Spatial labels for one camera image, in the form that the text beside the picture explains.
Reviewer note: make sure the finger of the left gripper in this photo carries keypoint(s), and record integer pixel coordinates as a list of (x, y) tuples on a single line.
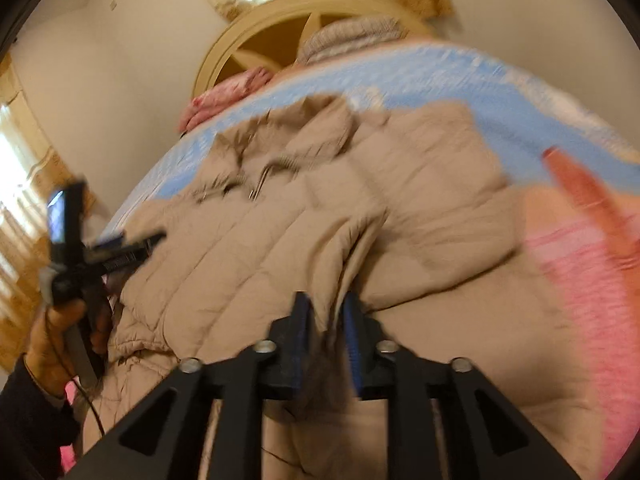
[(107, 245), (145, 244)]

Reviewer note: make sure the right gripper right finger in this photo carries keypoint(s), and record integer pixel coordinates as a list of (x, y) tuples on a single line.
[(444, 420)]

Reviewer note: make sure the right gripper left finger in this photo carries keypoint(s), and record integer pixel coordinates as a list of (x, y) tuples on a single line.
[(207, 418)]

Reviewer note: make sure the beige quilted puffer jacket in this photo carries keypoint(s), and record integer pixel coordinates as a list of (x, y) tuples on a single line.
[(408, 209)]

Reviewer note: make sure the dark sleeved left forearm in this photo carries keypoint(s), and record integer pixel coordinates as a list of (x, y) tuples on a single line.
[(34, 428)]

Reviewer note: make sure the person's left hand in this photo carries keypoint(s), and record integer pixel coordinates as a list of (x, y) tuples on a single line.
[(47, 357)]

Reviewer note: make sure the yellow side window curtain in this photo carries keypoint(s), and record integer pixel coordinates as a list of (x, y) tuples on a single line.
[(31, 169)]

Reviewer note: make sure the pink floral folded blanket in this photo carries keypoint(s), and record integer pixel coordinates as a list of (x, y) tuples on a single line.
[(221, 96)]

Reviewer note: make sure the cream wooden arched headboard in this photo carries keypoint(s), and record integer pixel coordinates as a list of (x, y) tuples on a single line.
[(271, 34)]

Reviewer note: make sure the blue pink printed bedspread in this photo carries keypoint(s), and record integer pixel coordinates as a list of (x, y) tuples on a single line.
[(567, 165)]

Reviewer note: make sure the striped grey pillow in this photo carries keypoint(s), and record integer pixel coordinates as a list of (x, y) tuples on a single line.
[(350, 35)]

